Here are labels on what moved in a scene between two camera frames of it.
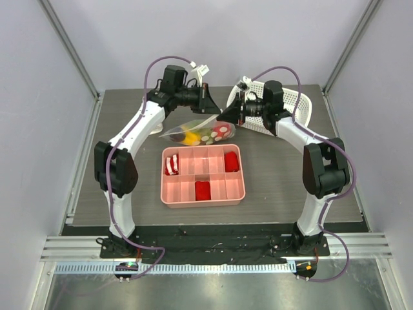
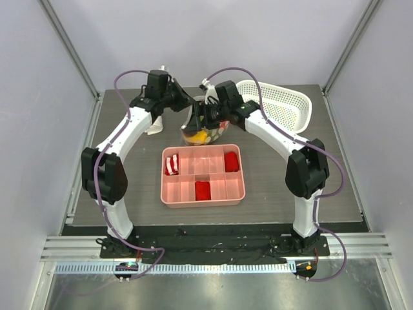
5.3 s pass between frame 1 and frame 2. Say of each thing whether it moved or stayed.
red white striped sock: stayed
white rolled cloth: stayed
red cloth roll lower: stayed
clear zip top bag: moved
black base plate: stayed
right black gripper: moved
